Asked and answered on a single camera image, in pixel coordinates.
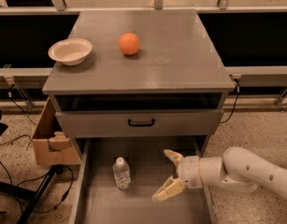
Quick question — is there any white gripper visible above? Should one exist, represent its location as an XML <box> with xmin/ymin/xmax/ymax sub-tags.
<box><xmin>152</xmin><ymin>149</ymin><xmax>202</xmax><ymax>203</ymax></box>

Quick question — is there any clear plastic water bottle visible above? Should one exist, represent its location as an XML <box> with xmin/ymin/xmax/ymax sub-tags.
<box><xmin>113</xmin><ymin>157</ymin><xmax>130</xmax><ymax>189</ymax></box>

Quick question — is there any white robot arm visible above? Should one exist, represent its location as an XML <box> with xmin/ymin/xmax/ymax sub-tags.
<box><xmin>152</xmin><ymin>147</ymin><xmax>287</xmax><ymax>203</ymax></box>

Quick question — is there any grey open middle drawer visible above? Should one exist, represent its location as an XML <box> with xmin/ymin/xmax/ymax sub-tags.
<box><xmin>69</xmin><ymin>136</ymin><xmax>217</xmax><ymax>224</ymax></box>

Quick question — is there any grey upper drawer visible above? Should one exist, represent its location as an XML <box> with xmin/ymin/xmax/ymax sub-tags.
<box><xmin>56</xmin><ymin>109</ymin><xmax>224</xmax><ymax>138</ymax></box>

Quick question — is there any grey drawer cabinet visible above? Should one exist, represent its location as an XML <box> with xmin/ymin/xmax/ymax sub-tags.
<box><xmin>43</xmin><ymin>9</ymin><xmax>235</xmax><ymax>152</ymax></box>

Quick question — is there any cardboard box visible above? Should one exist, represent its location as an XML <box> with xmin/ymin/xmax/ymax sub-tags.
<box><xmin>32</xmin><ymin>99</ymin><xmax>80</xmax><ymax>165</ymax></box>

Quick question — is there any orange fruit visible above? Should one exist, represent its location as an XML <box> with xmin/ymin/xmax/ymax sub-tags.
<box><xmin>119</xmin><ymin>33</ymin><xmax>140</xmax><ymax>56</ymax></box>

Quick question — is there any black tripod stand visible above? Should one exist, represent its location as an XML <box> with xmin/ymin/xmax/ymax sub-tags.
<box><xmin>0</xmin><ymin>165</ymin><xmax>65</xmax><ymax>224</ymax></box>

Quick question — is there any white paper bowl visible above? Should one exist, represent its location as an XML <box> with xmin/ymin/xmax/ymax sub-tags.
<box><xmin>48</xmin><ymin>38</ymin><xmax>92</xmax><ymax>66</ymax></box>

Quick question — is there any black drawer handle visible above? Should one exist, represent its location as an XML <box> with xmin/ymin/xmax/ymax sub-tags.
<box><xmin>128</xmin><ymin>119</ymin><xmax>156</xmax><ymax>128</ymax></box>

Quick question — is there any black cable behind cabinet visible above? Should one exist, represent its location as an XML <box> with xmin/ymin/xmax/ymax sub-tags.
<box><xmin>220</xmin><ymin>77</ymin><xmax>241</xmax><ymax>125</ymax></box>

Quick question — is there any black floor cables left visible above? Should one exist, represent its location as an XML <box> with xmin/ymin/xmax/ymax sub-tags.
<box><xmin>0</xmin><ymin>84</ymin><xmax>75</xmax><ymax>222</ymax></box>

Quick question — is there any metal railing frame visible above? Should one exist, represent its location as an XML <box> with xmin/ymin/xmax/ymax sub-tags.
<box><xmin>0</xmin><ymin>0</ymin><xmax>287</xmax><ymax>110</ymax></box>

